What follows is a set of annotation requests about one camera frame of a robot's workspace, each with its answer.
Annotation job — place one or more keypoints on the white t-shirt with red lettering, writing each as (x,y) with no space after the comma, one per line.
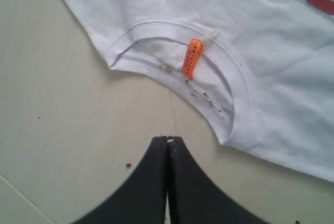
(264,81)

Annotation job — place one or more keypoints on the orange neck label tag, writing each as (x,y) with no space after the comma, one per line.
(193,54)

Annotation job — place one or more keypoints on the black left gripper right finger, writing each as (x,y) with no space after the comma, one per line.
(193,197)

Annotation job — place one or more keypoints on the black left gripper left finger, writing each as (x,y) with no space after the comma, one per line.
(142,197)

